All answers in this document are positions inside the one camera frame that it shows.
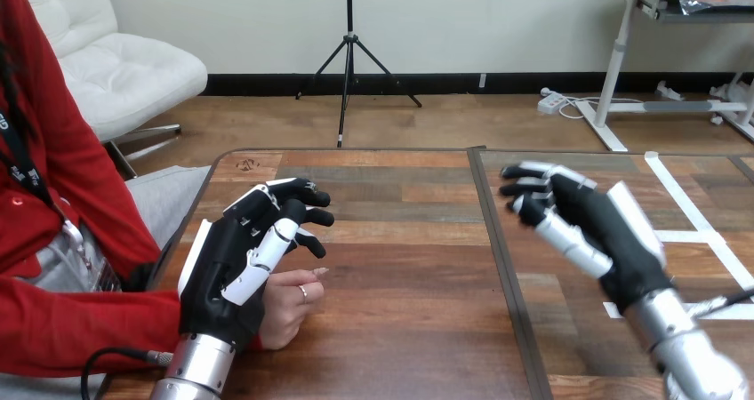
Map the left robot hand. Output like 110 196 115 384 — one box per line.
176 177 336 352

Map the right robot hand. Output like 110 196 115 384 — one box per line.
499 160 677 316

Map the person's hand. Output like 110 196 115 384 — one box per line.
258 266 331 352

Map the person's forearm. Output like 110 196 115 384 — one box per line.
0 275 264 380

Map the person's body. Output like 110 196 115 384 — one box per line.
0 0 212 400

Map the white power strip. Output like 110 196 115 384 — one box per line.
536 87 568 116

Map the white desk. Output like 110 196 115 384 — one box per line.
574 0 754 154

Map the white cushioned chair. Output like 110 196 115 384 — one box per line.
12 0 209 180

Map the black tripod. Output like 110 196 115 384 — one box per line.
294 0 423 149

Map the black cable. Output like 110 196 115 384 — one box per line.
685 287 754 320
79 346 175 400

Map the tangle of cables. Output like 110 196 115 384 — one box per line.
556 93 646 121

